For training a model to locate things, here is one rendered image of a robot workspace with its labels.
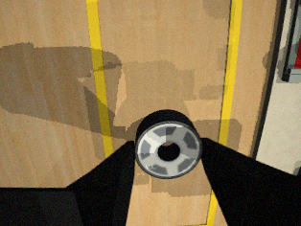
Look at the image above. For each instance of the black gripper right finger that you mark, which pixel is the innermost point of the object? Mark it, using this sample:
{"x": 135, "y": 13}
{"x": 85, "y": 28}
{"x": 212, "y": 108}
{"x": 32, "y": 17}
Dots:
{"x": 251, "y": 193}

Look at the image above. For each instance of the black wheel with grey rim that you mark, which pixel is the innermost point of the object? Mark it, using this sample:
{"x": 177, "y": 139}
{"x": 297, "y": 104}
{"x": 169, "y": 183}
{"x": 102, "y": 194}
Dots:
{"x": 175, "y": 160}

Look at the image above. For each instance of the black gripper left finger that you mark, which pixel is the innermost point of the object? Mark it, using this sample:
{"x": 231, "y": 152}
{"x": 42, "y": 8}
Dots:
{"x": 99, "y": 198}

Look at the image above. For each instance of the cream flat slab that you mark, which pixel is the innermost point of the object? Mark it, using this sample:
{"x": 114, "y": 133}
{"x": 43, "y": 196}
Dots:
{"x": 278, "y": 142}

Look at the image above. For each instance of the yellow rectangular outline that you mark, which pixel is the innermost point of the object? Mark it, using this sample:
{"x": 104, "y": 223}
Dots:
{"x": 229, "y": 81}

